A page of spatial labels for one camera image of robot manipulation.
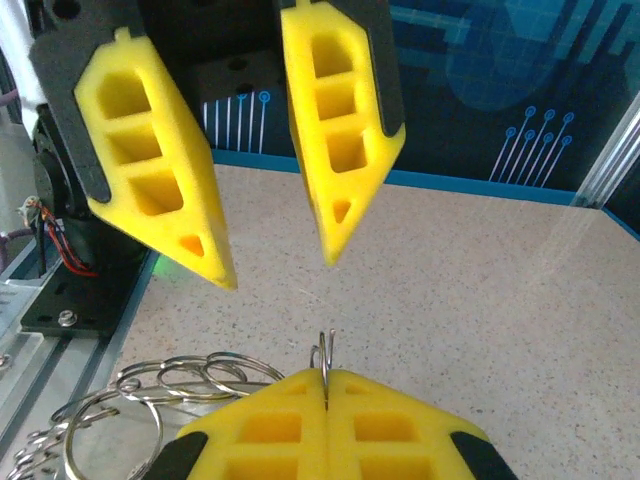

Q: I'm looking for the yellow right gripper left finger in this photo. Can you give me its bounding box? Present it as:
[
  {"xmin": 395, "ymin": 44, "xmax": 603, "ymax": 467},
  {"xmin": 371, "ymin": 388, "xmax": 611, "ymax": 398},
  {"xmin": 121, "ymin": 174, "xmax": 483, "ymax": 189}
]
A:
[{"xmin": 142, "ymin": 368, "xmax": 329, "ymax": 480}]

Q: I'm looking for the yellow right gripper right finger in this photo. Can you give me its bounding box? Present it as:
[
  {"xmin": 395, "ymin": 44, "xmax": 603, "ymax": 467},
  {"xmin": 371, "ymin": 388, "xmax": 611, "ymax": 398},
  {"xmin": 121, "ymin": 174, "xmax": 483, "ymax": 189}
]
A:
[{"xmin": 325, "ymin": 369, "xmax": 519, "ymax": 480}]

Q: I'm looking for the small metal key ring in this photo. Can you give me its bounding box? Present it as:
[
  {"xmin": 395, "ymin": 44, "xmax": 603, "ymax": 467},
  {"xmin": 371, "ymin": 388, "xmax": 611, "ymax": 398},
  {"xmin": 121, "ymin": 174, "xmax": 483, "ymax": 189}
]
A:
[
  {"xmin": 115, "ymin": 363, "xmax": 169, "ymax": 401},
  {"xmin": 308, "ymin": 328, "xmax": 337, "ymax": 409},
  {"xmin": 157, "ymin": 357, "xmax": 214, "ymax": 399},
  {"xmin": 202, "ymin": 351, "xmax": 286, "ymax": 399}
]

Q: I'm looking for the large metal key ring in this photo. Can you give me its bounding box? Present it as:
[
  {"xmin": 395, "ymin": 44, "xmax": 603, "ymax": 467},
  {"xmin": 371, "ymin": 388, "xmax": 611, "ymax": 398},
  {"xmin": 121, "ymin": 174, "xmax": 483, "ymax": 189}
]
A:
[{"xmin": 63, "ymin": 394, "xmax": 166, "ymax": 480}]

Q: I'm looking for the red and black wire bundle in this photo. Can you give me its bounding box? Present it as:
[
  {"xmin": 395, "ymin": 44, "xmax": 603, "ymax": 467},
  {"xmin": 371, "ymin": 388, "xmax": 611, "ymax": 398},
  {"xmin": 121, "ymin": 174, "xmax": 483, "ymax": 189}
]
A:
[{"xmin": 19, "ymin": 197, "xmax": 99, "ymax": 279}]

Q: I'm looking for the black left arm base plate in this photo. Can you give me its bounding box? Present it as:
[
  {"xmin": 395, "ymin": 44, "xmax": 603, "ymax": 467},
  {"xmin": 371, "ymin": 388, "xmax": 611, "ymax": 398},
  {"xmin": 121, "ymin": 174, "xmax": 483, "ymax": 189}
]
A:
[{"xmin": 19, "ymin": 249, "xmax": 151, "ymax": 339}]

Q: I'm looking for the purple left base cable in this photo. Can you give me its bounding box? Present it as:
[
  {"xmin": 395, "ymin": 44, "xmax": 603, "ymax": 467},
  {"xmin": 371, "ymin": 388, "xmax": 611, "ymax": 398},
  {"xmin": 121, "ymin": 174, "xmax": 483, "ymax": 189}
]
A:
[{"xmin": 0, "ymin": 227, "xmax": 34, "ymax": 271}]

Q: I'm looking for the aluminium frame rail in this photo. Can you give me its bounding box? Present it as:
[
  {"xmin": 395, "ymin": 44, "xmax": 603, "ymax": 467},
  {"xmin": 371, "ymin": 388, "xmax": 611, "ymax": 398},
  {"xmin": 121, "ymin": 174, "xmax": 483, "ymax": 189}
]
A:
[{"xmin": 0, "ymin": 279, "xmax": 151, "ymax": 451}]

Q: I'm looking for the aluminium frame post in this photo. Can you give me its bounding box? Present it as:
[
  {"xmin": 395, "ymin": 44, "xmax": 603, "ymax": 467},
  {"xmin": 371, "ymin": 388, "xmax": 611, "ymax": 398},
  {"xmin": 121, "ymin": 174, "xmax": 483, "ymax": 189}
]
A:
[{"xmin": 574, "ymin": 92, "xmax": 640, "ymax": 209}]

